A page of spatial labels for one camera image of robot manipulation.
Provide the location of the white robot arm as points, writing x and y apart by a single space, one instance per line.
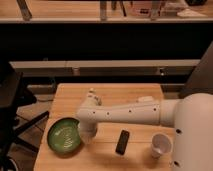
191 118

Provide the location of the green ceramic bowl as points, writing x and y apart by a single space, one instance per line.
63 136

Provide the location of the white tube bottle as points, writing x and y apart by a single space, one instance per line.
92 99

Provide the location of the white paper cup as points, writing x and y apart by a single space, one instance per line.
160 145

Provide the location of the white square sponge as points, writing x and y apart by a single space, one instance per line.
145 99

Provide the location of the black remote control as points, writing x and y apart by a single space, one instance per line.
122 142

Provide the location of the wooden shelf rail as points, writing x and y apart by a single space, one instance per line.
104 63

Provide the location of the black office chair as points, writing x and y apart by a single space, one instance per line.
13 94

